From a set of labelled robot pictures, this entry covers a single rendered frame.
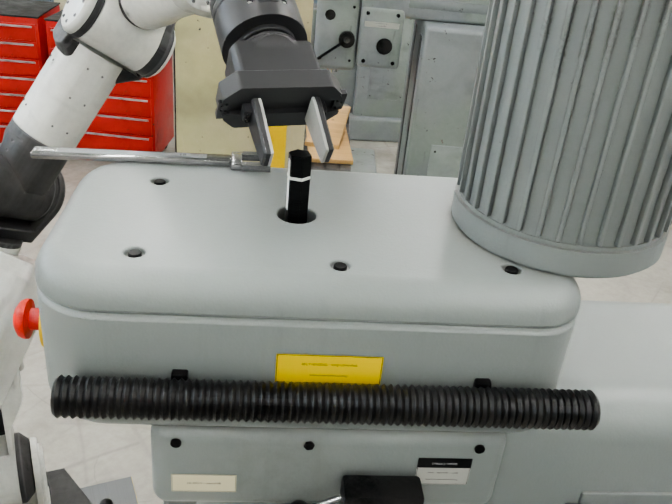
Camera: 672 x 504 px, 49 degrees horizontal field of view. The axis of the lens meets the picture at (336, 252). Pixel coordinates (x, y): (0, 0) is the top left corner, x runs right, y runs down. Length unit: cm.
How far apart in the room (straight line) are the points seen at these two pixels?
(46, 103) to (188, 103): 144
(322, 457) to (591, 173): 35
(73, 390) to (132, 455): 254
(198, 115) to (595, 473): 194
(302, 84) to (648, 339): 46
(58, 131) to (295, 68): 45
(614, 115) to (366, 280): 23
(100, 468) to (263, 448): 245
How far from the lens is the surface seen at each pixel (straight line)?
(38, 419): 339
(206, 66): 245
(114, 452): 319
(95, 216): 69
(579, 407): 67
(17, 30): 563
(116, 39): 103
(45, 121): 108
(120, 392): 62
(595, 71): 61
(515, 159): 64
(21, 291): 111
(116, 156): 80
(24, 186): 111
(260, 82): 70
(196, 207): 71
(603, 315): 89
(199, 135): 252
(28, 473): 167
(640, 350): 85
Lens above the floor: 220
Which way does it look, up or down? 29 degrees down
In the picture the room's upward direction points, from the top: 6 degrees clockwise
